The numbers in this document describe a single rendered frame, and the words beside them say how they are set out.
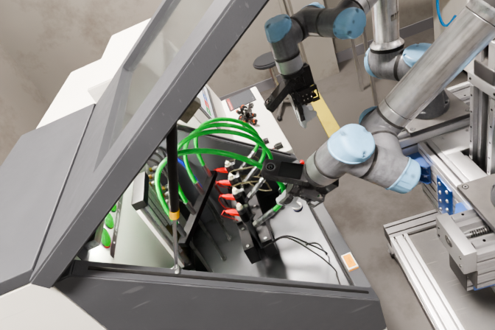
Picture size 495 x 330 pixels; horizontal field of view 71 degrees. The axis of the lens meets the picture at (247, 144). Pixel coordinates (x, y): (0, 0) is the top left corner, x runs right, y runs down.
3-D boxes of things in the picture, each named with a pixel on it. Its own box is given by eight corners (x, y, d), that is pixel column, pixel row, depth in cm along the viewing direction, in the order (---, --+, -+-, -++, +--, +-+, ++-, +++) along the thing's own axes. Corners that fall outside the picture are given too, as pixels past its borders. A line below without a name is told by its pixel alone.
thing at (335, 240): (379, 315, 103) (372, 286, 94) (366, 321, 103) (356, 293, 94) (306, 185, 154) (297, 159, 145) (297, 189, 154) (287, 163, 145)
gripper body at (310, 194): (312, 209, 86) (337, 194, 76) (281, 197, 85) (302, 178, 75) (318, 183, 90) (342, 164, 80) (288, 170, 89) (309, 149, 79)
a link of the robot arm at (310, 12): (341, 26, 99) (315, 46, 95) (312, 25, 108) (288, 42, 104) (335, -1, 95) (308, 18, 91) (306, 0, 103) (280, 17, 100)
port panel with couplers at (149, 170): (176, 213, 130) (132, 151, 112) (168, 216, 130) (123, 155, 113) (175, 191, 141) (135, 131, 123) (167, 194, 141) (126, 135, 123)
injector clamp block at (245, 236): (284, 264, 122) (271, 238, 114) (258, 275, 123) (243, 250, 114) (261, 201, 151) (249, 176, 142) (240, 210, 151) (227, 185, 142)
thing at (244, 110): (263, 124, 170) (259, 115, 167) (243, 132, 170) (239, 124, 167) (253, 104, 189) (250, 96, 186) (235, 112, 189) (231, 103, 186)
